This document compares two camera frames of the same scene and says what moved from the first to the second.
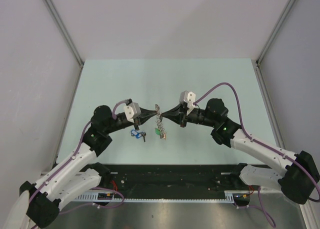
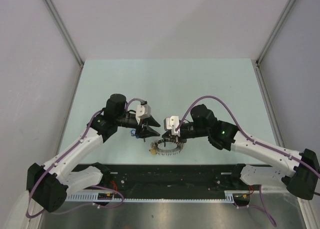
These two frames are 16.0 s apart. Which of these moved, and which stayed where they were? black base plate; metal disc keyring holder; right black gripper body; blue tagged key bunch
Moved: metal disc keyring holder; right black gripper body
Stayed: blue tagged key bunch; black base plate
